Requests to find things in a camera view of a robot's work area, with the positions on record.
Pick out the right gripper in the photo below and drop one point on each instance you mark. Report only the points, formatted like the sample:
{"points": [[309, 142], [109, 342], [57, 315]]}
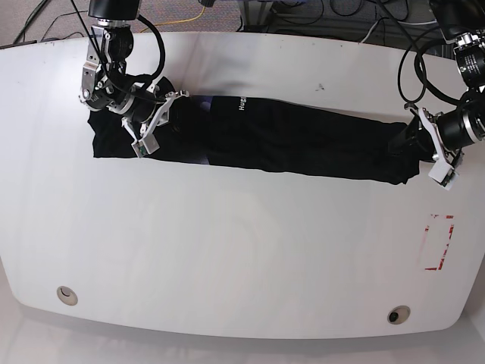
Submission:
{"points": [[143, 117]]}

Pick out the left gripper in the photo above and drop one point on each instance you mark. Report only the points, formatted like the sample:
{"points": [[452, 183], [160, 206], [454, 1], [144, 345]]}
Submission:
{"points": [[455, 130]]}

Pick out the black t-shirt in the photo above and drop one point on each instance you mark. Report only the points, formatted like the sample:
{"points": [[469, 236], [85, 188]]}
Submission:
{"points": [[275, 136]]}

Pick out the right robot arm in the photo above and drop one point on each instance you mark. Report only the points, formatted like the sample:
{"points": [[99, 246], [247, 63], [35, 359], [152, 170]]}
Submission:
{"points": [[105, 81]]}

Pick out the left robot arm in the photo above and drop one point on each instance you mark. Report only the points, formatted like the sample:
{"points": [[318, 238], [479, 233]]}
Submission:
{"points": [[460, 24]]}

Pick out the red tape rectangle marking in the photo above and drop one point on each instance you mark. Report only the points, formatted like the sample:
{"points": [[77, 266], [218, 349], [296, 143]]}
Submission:
{"points": [[435, 244]]}

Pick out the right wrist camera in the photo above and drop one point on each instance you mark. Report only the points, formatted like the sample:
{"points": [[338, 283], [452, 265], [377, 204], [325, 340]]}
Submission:
{"points": [[146, 146]]}

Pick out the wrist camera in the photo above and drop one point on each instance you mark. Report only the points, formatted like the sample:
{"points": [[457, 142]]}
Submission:
{"points": [[146, 146], [444, 174]]}

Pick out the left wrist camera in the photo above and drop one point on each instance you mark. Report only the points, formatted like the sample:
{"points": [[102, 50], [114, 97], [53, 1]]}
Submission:
{"points": [[444, 174]]}

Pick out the right table cable grommet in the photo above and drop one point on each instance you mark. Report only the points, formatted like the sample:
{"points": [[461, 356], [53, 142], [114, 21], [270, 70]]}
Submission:
{"points": [[398, 315]]}

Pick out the table cable grommet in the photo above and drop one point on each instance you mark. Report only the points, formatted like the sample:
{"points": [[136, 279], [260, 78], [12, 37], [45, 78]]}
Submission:
{"points": [[398, 315], [67, 296]]}

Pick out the left table cable grommet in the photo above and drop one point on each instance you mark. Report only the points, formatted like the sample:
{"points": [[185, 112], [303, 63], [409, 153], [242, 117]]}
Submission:
{"points": [[67, 296]]}

